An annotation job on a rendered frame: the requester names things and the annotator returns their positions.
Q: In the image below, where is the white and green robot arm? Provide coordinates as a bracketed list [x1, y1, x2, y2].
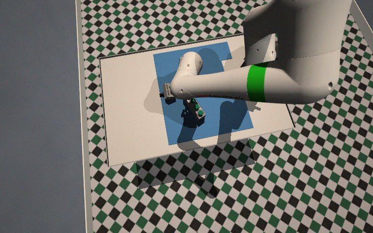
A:
[170, 0, 352, 104]

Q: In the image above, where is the small sloping desk with blue and green keys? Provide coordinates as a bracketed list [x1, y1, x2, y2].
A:
[159, 83, 176, 101]

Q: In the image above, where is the blue flat mat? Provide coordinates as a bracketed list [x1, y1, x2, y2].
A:
[153, 42, 254, 145]

